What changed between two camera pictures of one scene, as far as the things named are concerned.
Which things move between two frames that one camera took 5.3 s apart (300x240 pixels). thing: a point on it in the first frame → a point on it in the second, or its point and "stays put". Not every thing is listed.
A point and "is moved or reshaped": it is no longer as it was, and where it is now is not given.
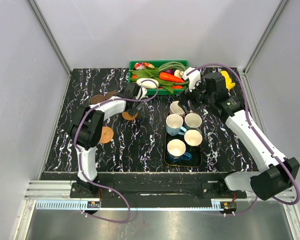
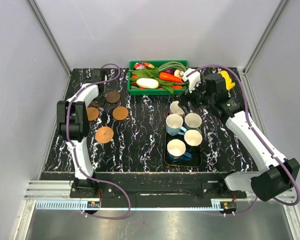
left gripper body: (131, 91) → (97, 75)
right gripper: (185, 96) stays put
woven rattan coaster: (106, 135) stays put
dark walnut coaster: (97, 98) stays put
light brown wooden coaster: (126, 116) is moved or reshaped
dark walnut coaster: (110, 94) stays put
